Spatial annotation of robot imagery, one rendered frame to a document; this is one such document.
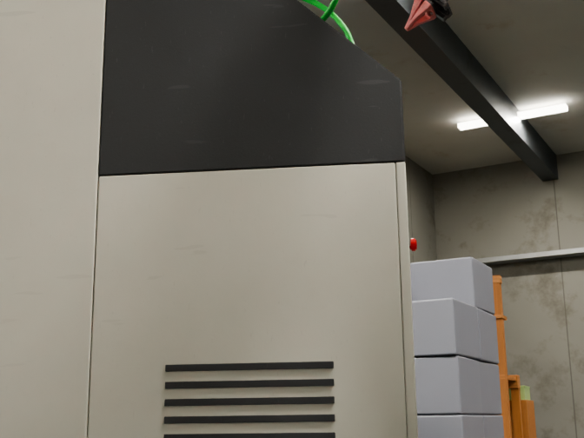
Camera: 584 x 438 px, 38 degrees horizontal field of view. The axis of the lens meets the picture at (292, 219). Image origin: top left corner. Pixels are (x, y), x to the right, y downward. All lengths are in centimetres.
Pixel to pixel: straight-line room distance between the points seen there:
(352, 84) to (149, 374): 65
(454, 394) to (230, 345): 201
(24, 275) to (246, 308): 43
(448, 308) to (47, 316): 212
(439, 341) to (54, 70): 215
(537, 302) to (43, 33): 980
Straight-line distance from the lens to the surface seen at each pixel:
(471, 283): 381
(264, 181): 156
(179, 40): 170
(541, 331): 1113
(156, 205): 159
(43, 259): 164
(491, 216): 1151
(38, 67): 177
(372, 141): 157
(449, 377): 344
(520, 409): 898
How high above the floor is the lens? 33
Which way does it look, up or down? 14 degrees up
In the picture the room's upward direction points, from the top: 1 degrees counter-clockwise
